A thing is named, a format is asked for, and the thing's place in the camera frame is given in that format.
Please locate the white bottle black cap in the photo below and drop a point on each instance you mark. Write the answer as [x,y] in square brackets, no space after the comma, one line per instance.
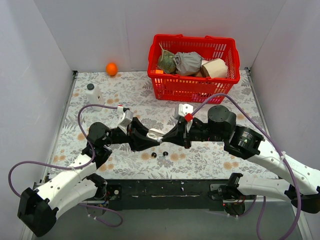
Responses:
[94,94]

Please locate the orange fruit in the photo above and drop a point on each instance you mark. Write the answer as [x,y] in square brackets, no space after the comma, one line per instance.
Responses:
[111,69]

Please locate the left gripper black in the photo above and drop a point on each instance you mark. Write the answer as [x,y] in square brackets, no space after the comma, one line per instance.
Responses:
[131,135]

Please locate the floral table cloth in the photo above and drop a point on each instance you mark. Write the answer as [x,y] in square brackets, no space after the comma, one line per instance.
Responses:
[134,90]

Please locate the white earbud charging case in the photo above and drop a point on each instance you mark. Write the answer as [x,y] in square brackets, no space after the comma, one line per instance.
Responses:
[154,134]

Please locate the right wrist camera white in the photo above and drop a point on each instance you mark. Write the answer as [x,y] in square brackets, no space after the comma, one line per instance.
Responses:
[184,111]

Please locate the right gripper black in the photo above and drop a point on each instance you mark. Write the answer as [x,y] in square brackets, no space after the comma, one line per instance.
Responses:
[185,134]

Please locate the beige paper roll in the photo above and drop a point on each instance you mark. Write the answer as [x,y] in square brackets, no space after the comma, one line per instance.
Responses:
[216,68]

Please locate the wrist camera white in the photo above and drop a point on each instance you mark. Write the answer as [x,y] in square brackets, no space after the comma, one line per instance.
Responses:
[125,118]
[184,111]

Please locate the grey crumpled bag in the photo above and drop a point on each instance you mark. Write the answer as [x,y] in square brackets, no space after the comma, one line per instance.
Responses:
[187,63]

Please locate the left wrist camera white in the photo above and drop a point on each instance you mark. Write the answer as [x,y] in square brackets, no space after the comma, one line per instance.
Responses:
[125,118]

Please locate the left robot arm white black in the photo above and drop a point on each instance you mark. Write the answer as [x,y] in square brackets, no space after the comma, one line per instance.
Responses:
[40,208]

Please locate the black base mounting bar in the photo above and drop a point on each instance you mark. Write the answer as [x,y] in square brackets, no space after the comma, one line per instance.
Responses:
[162,194]

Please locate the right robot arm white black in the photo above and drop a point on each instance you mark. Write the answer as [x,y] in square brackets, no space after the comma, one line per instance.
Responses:
[296,183]

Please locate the red plastic shopping basket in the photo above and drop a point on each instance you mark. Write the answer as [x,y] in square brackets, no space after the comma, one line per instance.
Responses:
[174,87]

